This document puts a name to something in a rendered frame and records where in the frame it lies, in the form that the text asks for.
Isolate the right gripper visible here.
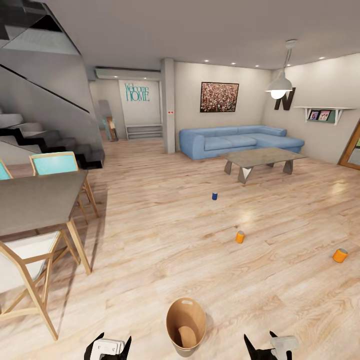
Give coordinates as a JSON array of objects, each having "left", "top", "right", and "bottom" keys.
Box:
[{"left": 244, "top": 330, "right": 292, "bottom": 360}]

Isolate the trash can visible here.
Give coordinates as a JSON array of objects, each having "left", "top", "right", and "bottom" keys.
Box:
[{"left": 166, "top": 297, "right": 207, "bottom": 358}]

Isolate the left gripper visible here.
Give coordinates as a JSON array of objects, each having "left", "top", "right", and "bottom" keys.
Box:
[{"left": 84, "top": 332, "right": 132, "bottom": 360}]

